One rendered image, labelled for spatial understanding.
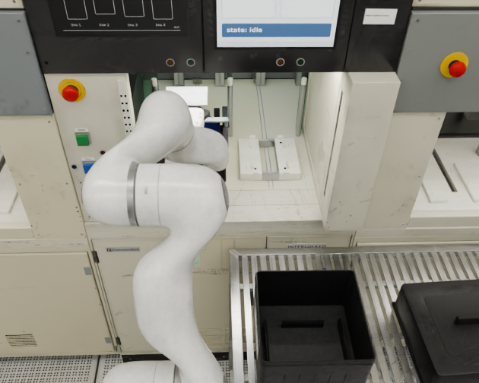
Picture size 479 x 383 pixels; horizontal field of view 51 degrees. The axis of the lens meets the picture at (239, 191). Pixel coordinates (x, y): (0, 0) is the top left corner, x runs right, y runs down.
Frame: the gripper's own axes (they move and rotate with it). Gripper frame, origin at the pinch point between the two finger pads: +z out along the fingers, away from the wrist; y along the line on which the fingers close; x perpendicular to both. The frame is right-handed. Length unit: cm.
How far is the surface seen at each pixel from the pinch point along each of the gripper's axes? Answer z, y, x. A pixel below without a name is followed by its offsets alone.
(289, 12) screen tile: -9.9, 25.6, 30.4
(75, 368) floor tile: -12, -54, -125
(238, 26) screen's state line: -9.9, 13.9, 27.0
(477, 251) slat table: -15, 95, -49
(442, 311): -45, 70, -39
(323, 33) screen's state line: -9.9, 34.1, 25.5
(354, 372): -63, 41, -37
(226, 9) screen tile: -9.9, 11.2, 31.1
